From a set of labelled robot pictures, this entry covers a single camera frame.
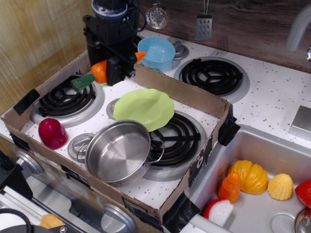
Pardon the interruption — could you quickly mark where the red white toy radish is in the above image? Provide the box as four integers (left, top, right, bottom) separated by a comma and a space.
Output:
203, 198, 233, 227

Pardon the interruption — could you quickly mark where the silver sink drain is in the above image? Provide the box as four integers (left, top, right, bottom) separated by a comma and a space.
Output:
271, 214, 294, 233

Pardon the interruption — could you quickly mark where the silver stove knob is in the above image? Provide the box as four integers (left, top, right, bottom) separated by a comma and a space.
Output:
101, 203, 136, 233
16, 151, 44, 179

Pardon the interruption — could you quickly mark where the black clamp device left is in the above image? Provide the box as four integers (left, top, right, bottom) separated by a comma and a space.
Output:
0, 151, 33, 200

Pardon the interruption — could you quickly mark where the orange toy pumpkin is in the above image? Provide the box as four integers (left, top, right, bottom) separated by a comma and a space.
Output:
227, 160, 268, 195

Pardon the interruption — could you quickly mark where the light blue plastic bowl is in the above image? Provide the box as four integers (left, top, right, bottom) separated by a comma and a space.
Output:
138, 37, 175, 70

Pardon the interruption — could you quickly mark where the silver sink basin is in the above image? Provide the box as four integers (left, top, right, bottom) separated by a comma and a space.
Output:
184, 125, 311, 233

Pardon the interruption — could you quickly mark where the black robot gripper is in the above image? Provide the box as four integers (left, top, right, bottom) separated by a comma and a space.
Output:
83, 4, 140, 86

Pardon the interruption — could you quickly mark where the stainless steel pot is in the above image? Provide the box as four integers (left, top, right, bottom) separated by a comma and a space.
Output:
76, 120, 159, 187

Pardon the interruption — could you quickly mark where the silver rectangular soap tray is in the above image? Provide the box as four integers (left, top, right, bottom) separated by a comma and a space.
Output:
289, 105, 311, 141

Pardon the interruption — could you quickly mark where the silver stove knob right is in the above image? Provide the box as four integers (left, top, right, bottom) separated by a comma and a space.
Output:
101, 203, 136, 233

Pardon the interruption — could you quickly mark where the black cable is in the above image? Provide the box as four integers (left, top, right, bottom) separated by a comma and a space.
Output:
0, 208, 33, 233

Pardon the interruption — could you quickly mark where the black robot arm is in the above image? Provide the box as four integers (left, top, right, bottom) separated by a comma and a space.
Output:
83, 0, 140, 86

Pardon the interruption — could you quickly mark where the light green plastic plate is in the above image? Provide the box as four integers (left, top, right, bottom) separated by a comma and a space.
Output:
113, 89, 174, 132

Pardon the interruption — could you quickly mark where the small orange toy carrot piece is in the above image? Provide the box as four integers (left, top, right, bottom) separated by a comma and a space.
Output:
218, 172, 241, 203

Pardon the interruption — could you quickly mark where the silver stove knob left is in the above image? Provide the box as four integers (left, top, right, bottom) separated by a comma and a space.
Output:
16, 151, 44, 179

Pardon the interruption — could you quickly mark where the silver sink faucet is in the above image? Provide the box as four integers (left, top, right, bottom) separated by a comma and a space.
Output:
285, 4, 311, 51

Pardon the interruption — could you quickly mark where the hanging metal spatula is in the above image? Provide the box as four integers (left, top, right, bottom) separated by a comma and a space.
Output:
194, 0, 212, 41

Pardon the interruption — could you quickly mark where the dark red toy vegetable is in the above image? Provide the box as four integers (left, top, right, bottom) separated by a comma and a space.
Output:
38, 118, 69, 150

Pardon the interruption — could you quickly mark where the orange toy piece bottom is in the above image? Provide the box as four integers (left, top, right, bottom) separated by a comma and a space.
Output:
39, 214, 64, 229

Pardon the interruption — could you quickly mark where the front right black burner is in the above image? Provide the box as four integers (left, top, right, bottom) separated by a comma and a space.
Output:
150, 111, 207, 167

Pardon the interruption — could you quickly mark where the hanging metal strainer spoon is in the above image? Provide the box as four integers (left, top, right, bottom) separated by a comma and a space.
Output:
145, 0, 170, 30

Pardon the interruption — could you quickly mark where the yellow toy corn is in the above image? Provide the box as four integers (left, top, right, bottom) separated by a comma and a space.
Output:
267, 173, 294, 200

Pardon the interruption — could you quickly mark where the red toy tomato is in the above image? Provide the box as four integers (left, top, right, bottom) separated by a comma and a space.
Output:
295, 180, 311, 208

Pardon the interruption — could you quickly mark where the front left black burner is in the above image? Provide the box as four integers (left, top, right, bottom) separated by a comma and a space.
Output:
38, 75, 96, 117

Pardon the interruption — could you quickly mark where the back right black burner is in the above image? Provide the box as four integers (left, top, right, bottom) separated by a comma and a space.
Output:
179, 58, 244, 96

